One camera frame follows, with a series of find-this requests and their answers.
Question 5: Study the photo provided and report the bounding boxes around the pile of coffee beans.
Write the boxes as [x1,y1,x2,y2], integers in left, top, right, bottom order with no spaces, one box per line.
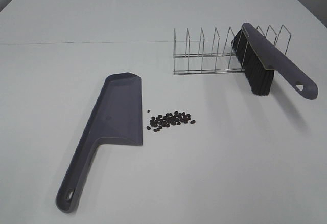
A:
[146,110,196,132]

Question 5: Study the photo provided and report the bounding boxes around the purple plastic dustpan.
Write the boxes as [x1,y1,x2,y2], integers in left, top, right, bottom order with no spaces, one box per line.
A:
[55,72,143,213]

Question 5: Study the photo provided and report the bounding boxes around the purple hand brush black bristles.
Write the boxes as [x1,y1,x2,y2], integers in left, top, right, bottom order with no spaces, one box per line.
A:
[231,23,318,100]

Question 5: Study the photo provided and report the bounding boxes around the chrome wire rack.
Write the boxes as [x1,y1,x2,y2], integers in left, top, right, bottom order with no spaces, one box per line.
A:
[173,24,292,76]

